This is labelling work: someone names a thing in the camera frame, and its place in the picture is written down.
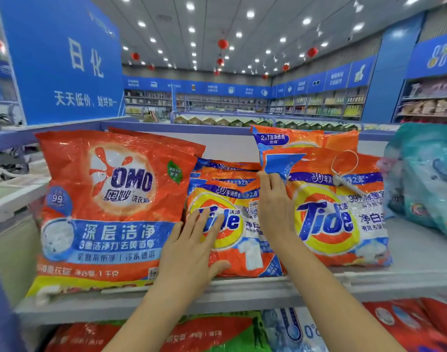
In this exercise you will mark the person's right hand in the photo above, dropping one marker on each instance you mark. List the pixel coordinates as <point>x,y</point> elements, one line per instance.
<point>276,216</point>

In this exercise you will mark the person's left hand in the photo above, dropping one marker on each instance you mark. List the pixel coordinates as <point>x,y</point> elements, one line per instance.
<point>187,267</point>

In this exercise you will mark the orange Tide bag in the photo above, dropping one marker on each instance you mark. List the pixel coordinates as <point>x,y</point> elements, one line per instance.
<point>304,137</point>

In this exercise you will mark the grey metal shelf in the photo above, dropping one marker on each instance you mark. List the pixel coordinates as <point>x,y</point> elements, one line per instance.
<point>421,260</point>

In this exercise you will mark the person's right forearm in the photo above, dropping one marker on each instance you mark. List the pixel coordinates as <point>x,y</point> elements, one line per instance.
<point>333,304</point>

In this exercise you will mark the row of green boxes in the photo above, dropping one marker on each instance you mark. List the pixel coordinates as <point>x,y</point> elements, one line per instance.
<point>282,123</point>

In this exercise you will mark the large red paper lantern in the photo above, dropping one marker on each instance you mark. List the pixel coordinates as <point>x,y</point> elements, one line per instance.
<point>223,44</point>
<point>312,52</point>

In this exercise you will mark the blue pillar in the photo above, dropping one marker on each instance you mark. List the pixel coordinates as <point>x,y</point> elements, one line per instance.
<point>392,69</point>

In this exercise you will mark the white ceiling spotlight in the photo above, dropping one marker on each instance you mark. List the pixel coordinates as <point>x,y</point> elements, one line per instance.
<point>319,30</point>
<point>358,6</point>

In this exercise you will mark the rows of round ceiling lights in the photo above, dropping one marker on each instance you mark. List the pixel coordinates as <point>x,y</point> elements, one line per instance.
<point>250,14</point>

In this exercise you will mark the rows of small red lanterns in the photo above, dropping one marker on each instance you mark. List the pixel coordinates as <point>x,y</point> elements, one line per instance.
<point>135,56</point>

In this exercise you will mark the blue aisle sign board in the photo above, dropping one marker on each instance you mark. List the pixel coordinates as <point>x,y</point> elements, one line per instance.
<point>62,58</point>

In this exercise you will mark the wall shelf of detergent bottles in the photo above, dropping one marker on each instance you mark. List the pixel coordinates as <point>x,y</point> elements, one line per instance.
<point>333,106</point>

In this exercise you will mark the blue wall sign band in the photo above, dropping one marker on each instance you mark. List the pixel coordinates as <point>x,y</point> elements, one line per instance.
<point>201,88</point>

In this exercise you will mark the blue wall shelving unit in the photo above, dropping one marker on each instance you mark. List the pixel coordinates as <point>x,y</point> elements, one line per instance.
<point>333,77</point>

